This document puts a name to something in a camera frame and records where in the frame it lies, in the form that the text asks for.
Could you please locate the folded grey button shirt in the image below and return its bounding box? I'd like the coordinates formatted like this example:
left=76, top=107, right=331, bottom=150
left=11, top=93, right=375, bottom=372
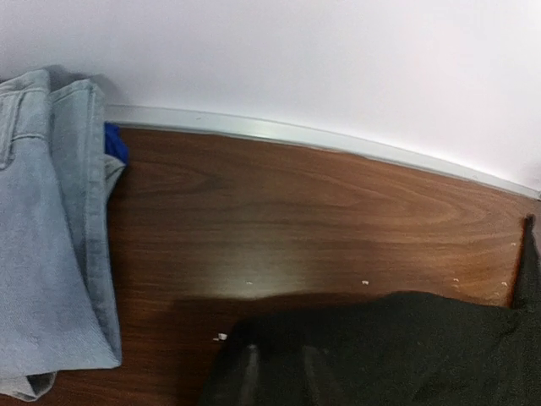
left=104, top=154, right=126, bottom=199

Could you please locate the light blue denim skirt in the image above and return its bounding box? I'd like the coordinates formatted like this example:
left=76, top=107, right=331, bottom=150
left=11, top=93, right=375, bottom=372
left=1, top=70, right=122, bottom=402

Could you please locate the black garment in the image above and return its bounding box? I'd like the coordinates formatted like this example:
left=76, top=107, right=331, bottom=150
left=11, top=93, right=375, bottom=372
left=199, top=216, right=540, bottom=405

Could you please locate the folded blue garment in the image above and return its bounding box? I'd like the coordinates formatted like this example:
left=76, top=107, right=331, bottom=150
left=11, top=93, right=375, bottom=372
left=104, top=123, right=129, bottom=165

